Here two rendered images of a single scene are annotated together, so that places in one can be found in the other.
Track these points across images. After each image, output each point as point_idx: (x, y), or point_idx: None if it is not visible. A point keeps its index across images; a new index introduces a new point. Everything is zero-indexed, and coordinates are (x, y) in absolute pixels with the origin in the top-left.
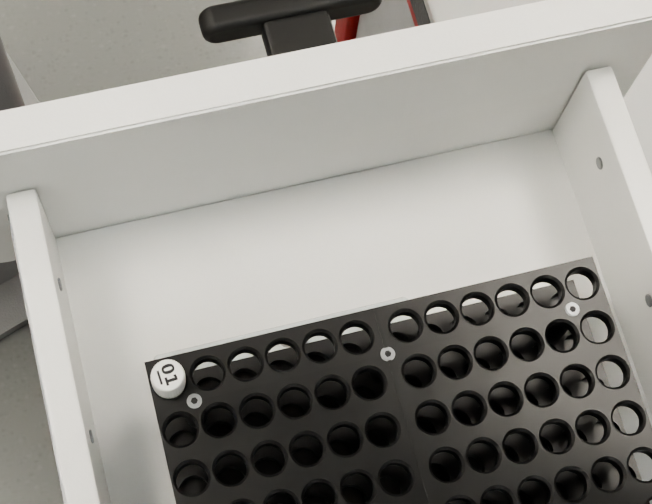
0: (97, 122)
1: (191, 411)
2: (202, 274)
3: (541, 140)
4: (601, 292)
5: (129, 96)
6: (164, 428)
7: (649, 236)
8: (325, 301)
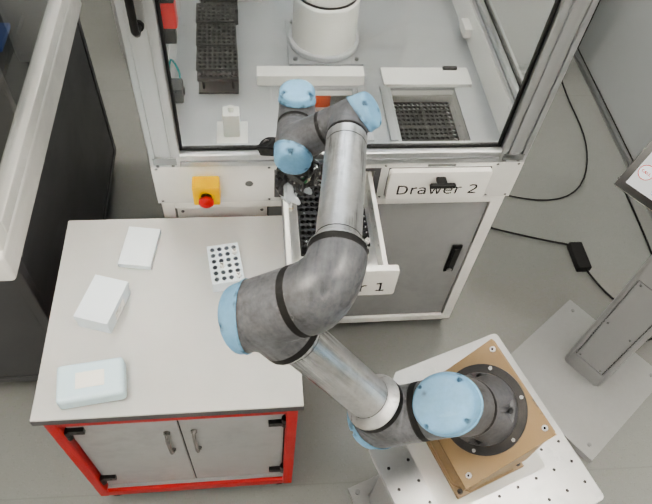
0: (375, 266)
1: (364, 238)
2: None
3: None
4: (301, 242)
5: (370, 269)
6: (368, 237)
7: (290, 250)
8: None
